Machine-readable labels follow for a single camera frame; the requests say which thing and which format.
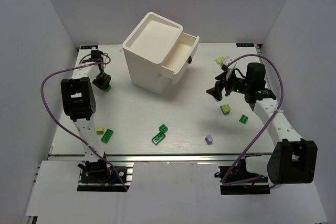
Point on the green long lego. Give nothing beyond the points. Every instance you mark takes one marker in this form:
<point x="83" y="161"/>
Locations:
<point x="107" y="136"/>

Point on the yellow-green lego brick far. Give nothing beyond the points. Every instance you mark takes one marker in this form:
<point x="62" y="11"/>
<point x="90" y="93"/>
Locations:
<point x="219" y="60"/>

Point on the green yellow lego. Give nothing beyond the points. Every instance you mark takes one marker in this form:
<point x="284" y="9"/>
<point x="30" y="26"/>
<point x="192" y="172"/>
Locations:
<point x="226" y="109"/>

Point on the aluminium front rail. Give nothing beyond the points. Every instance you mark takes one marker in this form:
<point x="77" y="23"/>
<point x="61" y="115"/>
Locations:
<point x="195" y="158"/>

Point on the pale yellow sloped lego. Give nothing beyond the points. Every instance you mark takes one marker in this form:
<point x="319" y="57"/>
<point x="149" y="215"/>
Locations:
<point x="100" y="130"/>

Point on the blue label sticker left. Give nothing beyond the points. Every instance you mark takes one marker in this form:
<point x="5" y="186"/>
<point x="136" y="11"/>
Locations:
<point x="88" y="47"/>

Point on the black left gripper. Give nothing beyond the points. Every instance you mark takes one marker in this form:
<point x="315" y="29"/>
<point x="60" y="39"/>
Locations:
<point x="102" y="81"/>

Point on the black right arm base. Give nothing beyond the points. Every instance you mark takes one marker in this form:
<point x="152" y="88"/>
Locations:
<point x="242" y="182"/>

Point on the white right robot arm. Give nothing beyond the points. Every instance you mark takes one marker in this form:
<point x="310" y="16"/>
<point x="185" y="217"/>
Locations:
<point x="293" y="159"/>

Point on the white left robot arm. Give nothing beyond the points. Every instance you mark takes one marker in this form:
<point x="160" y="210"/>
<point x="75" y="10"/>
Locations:
<point x="79" y="101"/>

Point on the green long lego brick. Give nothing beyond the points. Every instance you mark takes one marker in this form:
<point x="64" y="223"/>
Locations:
<point x="158" y="138"/>

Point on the blue label sticker right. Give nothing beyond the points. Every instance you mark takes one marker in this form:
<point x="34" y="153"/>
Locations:
<point x="244" y="44"/>

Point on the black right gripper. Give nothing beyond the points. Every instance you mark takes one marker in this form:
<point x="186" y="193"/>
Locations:
<point x="224" y="85"/>

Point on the green square studded lego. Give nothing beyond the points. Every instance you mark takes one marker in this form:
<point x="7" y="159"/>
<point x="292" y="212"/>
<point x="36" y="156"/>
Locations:
<point x="163" y="128"/>

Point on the white top drawer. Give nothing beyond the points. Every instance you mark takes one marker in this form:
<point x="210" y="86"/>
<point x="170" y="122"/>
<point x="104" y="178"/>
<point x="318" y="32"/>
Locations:
<point x="179" y="58"/>

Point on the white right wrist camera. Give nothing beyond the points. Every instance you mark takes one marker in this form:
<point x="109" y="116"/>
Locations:
<point x="228" y="65"/>

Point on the blue label sticker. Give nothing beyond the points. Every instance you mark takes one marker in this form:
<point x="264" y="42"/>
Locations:
<point x="244" y="44"/>
<point x="88" y="47"/>

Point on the light purple lego brick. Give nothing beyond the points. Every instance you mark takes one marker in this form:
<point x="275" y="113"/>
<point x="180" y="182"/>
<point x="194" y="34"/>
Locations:
<point x="208" y="139"/>

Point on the white drawer cabinet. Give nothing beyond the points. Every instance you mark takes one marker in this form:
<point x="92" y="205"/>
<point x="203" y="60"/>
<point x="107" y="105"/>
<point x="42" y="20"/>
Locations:
<point x="146" y="48"/>

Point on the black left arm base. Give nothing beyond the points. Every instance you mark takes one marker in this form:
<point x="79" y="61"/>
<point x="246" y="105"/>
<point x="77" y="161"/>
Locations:
<point x="101" y="177"/>

